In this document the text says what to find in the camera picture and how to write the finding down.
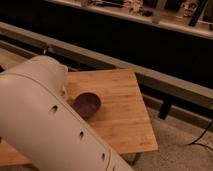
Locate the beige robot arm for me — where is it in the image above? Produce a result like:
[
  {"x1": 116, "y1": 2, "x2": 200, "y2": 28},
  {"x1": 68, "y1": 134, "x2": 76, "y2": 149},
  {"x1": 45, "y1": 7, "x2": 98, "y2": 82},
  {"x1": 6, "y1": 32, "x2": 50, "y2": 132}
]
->
[{"x1": 0, "y1": 56, "x2": 133, "y2": 171}]

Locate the dark purple bowl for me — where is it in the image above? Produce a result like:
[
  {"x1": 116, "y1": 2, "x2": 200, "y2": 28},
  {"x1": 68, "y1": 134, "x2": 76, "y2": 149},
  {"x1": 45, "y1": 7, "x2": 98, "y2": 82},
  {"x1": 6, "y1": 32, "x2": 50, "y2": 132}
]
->
[{"x1": 73, "y1": 92, "x2": 101, "y2": 118}]

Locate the black table leg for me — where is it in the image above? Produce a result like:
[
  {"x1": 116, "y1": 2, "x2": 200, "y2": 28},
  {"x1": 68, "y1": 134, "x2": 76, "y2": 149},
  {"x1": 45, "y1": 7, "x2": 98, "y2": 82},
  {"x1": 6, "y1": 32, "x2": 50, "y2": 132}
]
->
[{"x1": 158, "y1": 97, "x2": 173, "y2": 120}]

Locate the cluttered background shelf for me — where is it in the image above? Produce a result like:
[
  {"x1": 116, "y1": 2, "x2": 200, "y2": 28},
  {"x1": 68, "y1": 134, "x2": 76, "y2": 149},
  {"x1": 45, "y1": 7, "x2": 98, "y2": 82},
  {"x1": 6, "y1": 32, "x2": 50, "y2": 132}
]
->
[{"x1": 47, "y1": 0, "x2": 213, "y2": 40}]

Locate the long grey metal rail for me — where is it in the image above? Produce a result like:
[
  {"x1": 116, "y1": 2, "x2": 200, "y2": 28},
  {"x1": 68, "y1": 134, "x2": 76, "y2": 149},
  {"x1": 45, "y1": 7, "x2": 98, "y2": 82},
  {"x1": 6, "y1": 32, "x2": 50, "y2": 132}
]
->
[{"x1": 0, "y1": 22, "x2": 213, "y2": 109}]

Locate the black floor cable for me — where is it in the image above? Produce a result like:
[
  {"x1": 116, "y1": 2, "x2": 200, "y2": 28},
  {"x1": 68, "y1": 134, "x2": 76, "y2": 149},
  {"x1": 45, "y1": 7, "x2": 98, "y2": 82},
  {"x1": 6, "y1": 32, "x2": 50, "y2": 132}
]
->
[{"x1": 187, "y1": 120, "x2": 213, "y2": 152}]

